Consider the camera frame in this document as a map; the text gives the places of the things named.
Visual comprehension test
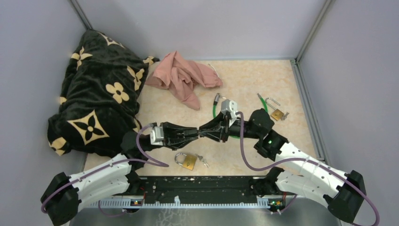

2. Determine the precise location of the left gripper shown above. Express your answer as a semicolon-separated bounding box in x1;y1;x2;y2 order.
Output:
141;121;199;152

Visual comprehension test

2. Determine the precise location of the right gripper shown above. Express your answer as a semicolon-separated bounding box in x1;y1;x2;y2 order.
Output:
198;111;261;143

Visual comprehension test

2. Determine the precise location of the brass padlock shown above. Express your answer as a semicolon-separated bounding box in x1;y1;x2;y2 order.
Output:
174;153;209;170
265;97;289;121

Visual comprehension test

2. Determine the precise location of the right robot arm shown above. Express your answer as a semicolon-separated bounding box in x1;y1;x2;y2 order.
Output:
199;109;369;225

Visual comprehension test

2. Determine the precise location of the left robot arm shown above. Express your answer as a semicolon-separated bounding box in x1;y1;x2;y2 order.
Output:
40;122;199;226

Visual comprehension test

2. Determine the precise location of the pink cloth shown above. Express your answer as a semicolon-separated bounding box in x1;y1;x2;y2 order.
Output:
145;51;223;111

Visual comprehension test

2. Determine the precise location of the black floral blanket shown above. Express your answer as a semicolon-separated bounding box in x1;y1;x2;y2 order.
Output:
47;30;158;159

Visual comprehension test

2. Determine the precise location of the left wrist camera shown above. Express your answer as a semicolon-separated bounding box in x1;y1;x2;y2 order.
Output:
150;126;164;146

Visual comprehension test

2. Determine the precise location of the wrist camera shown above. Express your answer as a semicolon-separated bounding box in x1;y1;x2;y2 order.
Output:
150;126;164;146
221;99;238;127

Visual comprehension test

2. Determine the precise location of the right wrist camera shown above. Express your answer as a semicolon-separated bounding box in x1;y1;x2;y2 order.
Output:
221;99;238;127

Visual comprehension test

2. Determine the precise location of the green cable lock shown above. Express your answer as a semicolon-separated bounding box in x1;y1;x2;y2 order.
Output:
212;93;275;142

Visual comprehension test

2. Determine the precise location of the brass padlock on cable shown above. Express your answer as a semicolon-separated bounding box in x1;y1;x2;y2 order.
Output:
265;97;289;121

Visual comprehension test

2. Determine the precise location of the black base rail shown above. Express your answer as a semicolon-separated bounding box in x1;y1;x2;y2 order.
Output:
124;176;283;204

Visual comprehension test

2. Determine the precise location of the aluminium frame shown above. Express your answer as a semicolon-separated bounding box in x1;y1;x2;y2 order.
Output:
56;0;359;226

